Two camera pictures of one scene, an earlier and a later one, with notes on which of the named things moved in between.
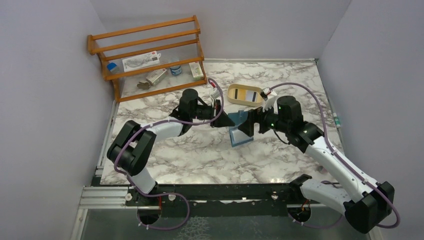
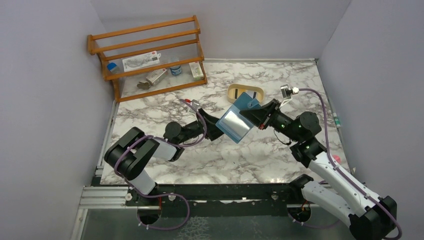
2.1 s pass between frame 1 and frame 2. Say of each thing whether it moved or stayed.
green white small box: stayed
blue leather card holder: moved
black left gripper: moved
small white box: stayed
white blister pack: stayed
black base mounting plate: stayed
